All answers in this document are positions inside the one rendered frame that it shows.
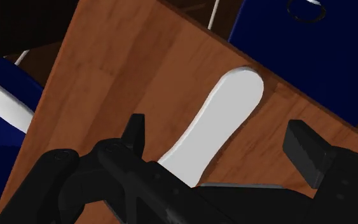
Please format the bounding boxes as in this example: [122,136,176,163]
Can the white flat spatula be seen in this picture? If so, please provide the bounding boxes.
[157,66,265,188]

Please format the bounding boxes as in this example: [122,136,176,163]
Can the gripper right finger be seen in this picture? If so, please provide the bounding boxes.
[282,119,358,224]

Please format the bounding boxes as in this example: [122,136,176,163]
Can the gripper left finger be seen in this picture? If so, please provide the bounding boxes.
[0,113,236,224]

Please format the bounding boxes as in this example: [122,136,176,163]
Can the brown wooden table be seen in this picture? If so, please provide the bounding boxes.
[0,0,358,224]

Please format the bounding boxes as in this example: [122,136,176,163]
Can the blue robot stand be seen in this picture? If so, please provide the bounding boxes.
[228,0,358,127]

